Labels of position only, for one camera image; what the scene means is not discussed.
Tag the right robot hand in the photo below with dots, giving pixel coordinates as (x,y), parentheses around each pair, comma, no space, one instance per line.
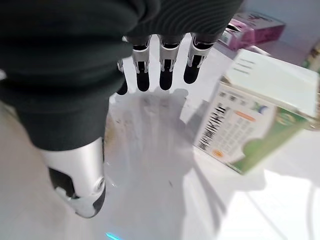
(75,62)

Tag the small cube medicine box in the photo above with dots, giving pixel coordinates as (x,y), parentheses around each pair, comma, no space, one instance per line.
(250,112)

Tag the purple medicine box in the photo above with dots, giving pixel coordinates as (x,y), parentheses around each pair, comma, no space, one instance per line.
(255,32)

